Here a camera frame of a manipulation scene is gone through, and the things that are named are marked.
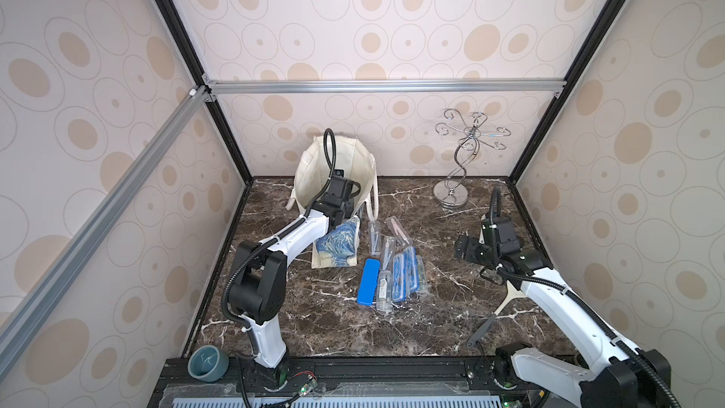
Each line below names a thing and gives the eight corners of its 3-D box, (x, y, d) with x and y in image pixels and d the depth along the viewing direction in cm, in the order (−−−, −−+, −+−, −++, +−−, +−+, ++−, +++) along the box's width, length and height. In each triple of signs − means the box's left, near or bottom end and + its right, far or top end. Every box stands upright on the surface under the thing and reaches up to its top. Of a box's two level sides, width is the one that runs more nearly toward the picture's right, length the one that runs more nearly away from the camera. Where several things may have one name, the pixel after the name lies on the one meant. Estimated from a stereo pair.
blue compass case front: (355, 304, 88) (354, 301, 86) (364, 259, 98) (364, 257, 96) (374, 307, 87) (374, 305, 86) (381, 262, 97) (381, 259, 95)
